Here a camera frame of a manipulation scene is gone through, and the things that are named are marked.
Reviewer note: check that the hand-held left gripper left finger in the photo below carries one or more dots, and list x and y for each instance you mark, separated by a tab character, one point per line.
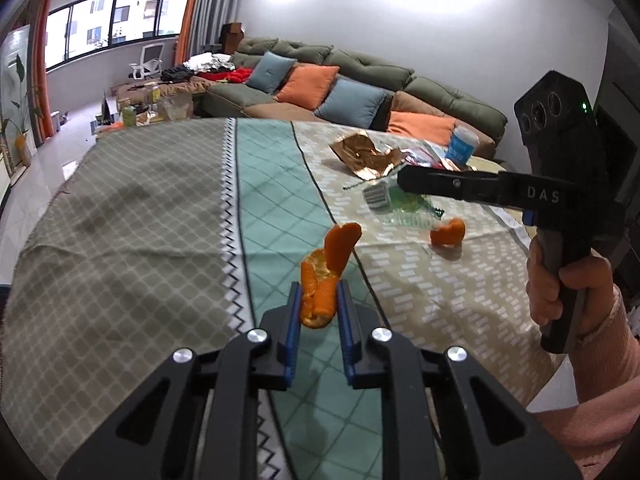
295	310

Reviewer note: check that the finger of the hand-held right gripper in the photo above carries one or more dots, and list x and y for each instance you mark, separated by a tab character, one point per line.
450	182

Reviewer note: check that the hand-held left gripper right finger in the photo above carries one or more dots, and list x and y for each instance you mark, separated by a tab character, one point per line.
345	322

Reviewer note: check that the large orange peel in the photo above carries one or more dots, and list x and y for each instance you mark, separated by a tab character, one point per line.
322	280

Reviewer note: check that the crushed green label plastic bottle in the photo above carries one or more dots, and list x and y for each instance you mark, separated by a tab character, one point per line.
405	207

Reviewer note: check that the person's right forearm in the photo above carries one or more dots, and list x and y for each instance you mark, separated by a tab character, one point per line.
605	390

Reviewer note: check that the person's right hand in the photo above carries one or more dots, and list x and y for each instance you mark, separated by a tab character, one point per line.
592	280

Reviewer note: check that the red packet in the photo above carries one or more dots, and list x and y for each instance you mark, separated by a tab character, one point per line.
425	157

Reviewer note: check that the blue and white cup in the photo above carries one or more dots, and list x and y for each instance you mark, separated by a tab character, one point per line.
462	144

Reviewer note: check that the small orange peel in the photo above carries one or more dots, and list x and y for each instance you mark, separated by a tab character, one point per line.
448	234

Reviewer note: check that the orange cushion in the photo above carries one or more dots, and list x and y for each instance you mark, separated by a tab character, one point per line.
307	86
420	127

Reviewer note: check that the green and brown sofa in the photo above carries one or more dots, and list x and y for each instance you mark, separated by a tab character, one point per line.
440	97

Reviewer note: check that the crumpled gold foil wrapper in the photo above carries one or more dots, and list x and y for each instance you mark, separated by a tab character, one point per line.
367	155

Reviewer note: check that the large blue cushion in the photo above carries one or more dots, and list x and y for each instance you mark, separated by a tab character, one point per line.
355	104

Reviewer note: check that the patterned tablecloth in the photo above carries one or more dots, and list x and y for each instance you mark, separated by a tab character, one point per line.
150	240

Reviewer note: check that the small blue cushion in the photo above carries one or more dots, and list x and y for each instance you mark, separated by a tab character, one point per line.
270	71

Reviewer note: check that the coffee table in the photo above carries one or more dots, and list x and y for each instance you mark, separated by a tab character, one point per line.
150	122

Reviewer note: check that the red cloth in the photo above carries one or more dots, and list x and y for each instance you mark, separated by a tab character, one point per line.
230	75

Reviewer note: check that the clear jar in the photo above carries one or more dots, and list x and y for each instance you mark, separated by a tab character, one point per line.
129	116

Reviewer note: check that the white and silver cloth pile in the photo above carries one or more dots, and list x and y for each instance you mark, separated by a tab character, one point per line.
210	63

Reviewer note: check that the brown wooden cabinet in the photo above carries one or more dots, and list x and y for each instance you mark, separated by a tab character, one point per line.
232	37

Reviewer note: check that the black cloth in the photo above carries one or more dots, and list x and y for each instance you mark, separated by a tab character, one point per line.
176	73

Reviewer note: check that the white office chair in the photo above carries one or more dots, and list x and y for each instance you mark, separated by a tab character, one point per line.
149	60

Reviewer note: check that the grey curtain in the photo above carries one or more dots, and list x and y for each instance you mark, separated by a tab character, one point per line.
220	0

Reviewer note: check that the orange curtain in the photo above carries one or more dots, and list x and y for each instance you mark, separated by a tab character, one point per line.
190	10
44	60

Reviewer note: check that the tall green plant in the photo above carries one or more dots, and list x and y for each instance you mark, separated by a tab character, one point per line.
20	110

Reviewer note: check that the window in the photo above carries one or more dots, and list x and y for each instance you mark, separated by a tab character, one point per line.
115	20

